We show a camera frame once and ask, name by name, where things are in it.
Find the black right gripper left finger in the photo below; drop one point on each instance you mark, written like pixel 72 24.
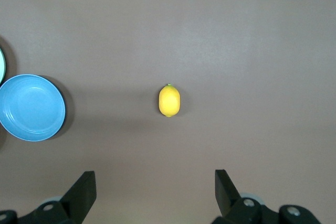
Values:
pixel 76 200

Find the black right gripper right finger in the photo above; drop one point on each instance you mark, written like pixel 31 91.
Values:
pixel 228 203

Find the yellow lemon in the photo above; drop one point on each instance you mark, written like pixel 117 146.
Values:
pixel 169 100

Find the blue plate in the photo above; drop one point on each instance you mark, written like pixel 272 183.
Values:
pixel 31 107

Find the brown table cover sheet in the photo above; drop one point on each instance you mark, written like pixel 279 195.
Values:
pixel 236 51

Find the light green plate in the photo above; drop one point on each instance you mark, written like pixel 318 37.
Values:
pixel 1 66

